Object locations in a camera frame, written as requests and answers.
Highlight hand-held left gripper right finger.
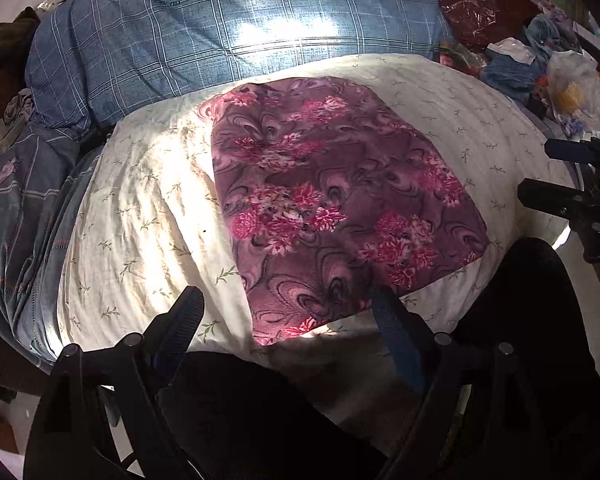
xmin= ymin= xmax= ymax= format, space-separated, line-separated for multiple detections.
xmin=370 ymin=285 xmax=600 ymax=480

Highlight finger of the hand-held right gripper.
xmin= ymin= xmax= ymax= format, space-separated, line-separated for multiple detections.
xmin=517 ymin=178 xmax=595 ymax=221
xmin=545 ymin=137 xmax=600 ymax=166

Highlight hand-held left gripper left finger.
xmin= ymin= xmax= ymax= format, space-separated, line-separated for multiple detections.
xmin=25 ymin=286 xmax=206 ymax=480

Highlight pink floral garment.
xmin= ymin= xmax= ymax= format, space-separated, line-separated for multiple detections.
xmin=200 ymin=76 xmax=491 ymax=347

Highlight blue crumpled clothes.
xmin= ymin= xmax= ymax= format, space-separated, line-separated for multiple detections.
xmin=480 ymin=12 xmax=581 ymax=106

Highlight clear plastic bag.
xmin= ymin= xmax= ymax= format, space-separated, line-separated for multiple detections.
xmin=545 ymin=50 xmax=600 ymax=141

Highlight person's black pants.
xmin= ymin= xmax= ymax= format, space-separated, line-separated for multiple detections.
xmin=155 ymin=237 xmax=600 ymax=480

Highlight white leaf-print quilt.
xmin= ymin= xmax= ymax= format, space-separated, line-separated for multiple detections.
xmin=55 ymin=52 xmax=581 ymax=376

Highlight dark red plastic bag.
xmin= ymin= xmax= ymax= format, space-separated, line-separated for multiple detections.
xmin=436 ymin=0 xmax=541 ymax=51

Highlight grey-blue star-print sheet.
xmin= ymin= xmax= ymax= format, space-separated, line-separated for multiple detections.
xmin=0 ymin=120 xmax=101 ymax=371

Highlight grey crumpled cloth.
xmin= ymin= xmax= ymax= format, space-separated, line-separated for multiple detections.
xmin=0 ymin=87 xmax=36 ymax=153

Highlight blue plaid pillow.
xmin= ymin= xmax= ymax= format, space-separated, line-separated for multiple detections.
xmin=24 ymin=0 xmax=461 ymax=131

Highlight dark olive cloth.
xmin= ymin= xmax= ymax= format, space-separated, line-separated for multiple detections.
xmin=0 ymin=6 xmax=41 ymax=61

